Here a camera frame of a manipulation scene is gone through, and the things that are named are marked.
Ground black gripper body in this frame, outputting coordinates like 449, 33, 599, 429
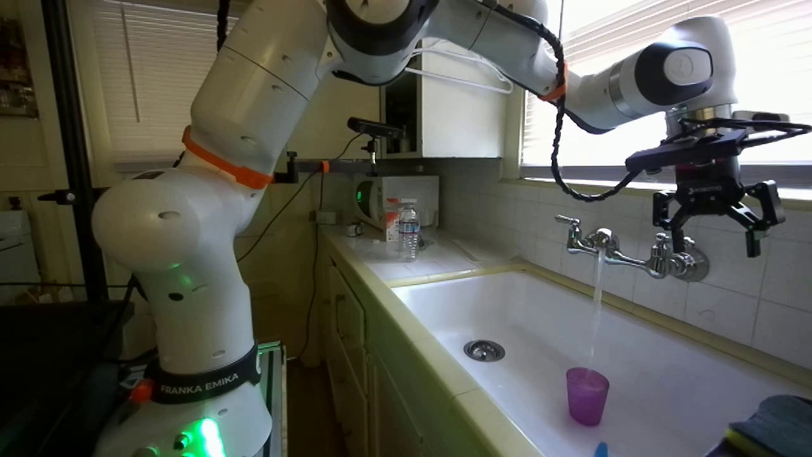
673, 157, 743, 224

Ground chrome wall-mounted tap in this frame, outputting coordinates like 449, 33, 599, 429
556, 213, 710, 281

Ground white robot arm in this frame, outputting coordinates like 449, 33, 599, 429
90, 0, 800, 457

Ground white window blinds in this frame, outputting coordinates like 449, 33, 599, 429
517, 0, 812, 169

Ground white ceramic sink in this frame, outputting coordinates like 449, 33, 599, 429
396, 271, 810, 457

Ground purple plastic cup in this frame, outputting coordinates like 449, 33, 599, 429
566, 369, 608, 426

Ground blue sponge cloth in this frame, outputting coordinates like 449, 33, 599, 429
708, 394, 812, 457

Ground metal sink drain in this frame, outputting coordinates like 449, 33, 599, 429
463, 340, 504, 363

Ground clear plastic water bottle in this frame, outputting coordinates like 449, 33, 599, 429
399, 198, 422, 261

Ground white appliance with green light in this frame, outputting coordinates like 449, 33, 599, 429
352, 176, 438, 228

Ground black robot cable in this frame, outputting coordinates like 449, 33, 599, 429
472, 0, 812, 205

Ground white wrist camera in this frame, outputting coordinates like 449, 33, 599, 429
734, 109, 788, 129

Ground black camera on stand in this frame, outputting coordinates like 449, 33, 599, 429
347, 118, 405, 152

